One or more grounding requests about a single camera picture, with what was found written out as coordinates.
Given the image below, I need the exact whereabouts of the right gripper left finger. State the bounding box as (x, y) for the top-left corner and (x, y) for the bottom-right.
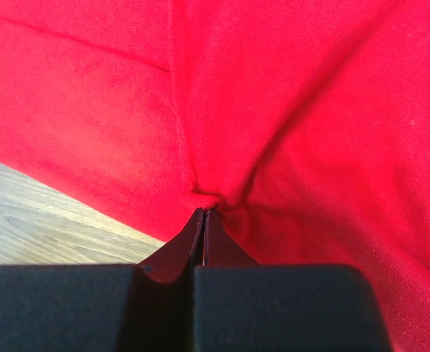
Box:
(0, 209), (204, 351)

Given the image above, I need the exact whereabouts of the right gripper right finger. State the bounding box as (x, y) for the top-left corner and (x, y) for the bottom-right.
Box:
(192, 210), (391, 351)

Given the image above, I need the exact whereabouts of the bright red t shirt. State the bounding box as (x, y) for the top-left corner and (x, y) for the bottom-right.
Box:
(0, 1), (430, 351)

